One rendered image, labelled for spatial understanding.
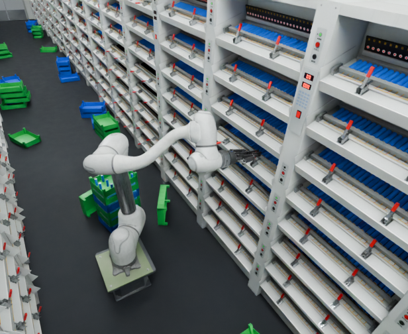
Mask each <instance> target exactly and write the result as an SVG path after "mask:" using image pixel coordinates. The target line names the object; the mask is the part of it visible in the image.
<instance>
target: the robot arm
mask: <svg viewBox="0 0 408 334"><path fill-rule="evenodd" d="M179 139H188V140H190V142H194V143H195V152H194V153H193V154H192V155H191V156H190V157H189V158H188V165H189V168H190V169H191V170H192V171H194V172H212V171H214V170H216V169H219V168H225V167H227V166H229V165H233V164H234V163H236V162H241V163H242V164H243V165H245V164H246V163H247V162H251V161H253V160H254V158H255V157H259V156H261V153H262V152H261V151H260V152H259V150H251V151H249V149H248V150H246V149H231V148H230V150H217V128H216V123H215V119H214V116H213V115H212V114H211V112H208V111H198V112H196V114H195V115H194V116H193V121H190V122H189V123H188V125H186V126H182V127H178V128H176V129H174V130H172V131H170V132H169V133H168V134H167V135H165V136H164V137H163V138H162V139H161V140H159V141H158V142H157V143H156V144H155V145H154V146H153V147H152V148H150V149H149V150H148V151H147V152H145V153H144V154H143V155H141V156H136V157H133V156H128V139H127V138H126V136H125V135H124V134H121V133H112V134H110V135H108V136H107V137H105V138H104V139H103V141H102V142H101V143H100V145H99V146H98V148H97V150H96V151H95V152H94V153H93V154H92V155H89V156H87V157H86V158H85V160H84V161H83V167H84V169H85V170H87V171H88V172H89V173H92V174H97V175H111V177H112V179H113V184H114V187H115V191H116V194H117V199H118V201H119V206H120V209H119V212H118V218H119V222H118V224H119V226H118V228H117V229H115V230H114V231H113V232H112V233H111V235H110V237H109V252H110V253H109V257H110V258H111V263H112V267H113V276H116V275H118V274H121V273H123V272H125V274H126V276H127V277H129V276H130V270H134V269H139V268H140V267H141V264H140V263H139V261H138V257H137V253H136V246H137V242H138V238H139V236H140V234H141V232H142V229H143V227H144V224H145V221H146V214H145V212H144V210H143V208H141V207H140V206H138V205H136V204H135V201H134V196H133V192H132V187H131V183H130V178H129V174H128V172H129V171H133V170H139V169H141V168H144V167H146V166H148V165H150V164H151V163H153V161H155V159H157V158H158V157H159V156H160V155H161V154H162V153H163V152H164V151H165V150H167V149H168V148H169V147H170V146H171V145H172V144H173V143H175V141H177V140H179Z"/></svg>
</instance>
